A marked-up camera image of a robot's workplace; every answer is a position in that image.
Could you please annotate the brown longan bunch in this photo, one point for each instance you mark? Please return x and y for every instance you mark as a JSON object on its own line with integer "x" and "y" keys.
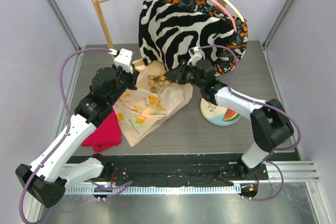
{"x": 155, "y": 82}

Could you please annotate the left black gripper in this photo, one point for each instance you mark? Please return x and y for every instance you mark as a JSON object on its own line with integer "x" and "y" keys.
{"x": 132, "y": 77}

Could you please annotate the orange camouflage garment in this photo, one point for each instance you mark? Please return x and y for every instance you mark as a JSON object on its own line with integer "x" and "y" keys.
{"x": 231, "y": 43}

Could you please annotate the fruit plate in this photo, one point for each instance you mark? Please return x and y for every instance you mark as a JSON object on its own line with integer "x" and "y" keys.
{"x": 214, "y": 113}

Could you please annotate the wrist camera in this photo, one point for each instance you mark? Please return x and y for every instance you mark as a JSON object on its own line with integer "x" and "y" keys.
{"x": 195, "y": 55}
{"x": 123, "y": 58}

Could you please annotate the slotted cable duct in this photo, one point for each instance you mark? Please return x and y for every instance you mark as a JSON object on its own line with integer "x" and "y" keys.
{"x": 90, "y": 189}

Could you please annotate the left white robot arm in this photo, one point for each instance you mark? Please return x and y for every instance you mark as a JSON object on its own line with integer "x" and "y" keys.
{"x": 46, "y": 178}

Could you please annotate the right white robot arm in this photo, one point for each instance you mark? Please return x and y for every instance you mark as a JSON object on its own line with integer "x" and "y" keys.
{"x": 270, "y": 124}

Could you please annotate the watermelon slice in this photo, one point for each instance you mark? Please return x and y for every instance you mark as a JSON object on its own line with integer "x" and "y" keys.
{"x": 230, "y": 115}

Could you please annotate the banana print plastic bag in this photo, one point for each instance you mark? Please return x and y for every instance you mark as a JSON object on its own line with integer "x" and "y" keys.
{"x": 139, "y": 112}

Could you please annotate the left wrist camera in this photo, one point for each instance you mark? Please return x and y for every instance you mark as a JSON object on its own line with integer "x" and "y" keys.
{"x": 123, "y": 58}

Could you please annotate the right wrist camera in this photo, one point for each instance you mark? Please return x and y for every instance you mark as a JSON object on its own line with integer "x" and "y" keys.
{"x": 195, "y": 55}

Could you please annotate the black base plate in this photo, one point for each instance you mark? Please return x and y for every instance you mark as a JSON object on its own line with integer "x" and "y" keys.
{"x": 180, "y": 170}

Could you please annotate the zebra print garment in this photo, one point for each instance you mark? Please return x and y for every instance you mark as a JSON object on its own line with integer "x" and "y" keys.
{"x": 167, "y": 32}

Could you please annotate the red cloth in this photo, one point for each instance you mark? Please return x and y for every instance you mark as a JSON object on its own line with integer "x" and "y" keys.
{"x": 107, "y": 135}

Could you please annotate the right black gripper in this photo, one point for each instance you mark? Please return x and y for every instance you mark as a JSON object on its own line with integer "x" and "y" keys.
{"x": 181, "y": 72}

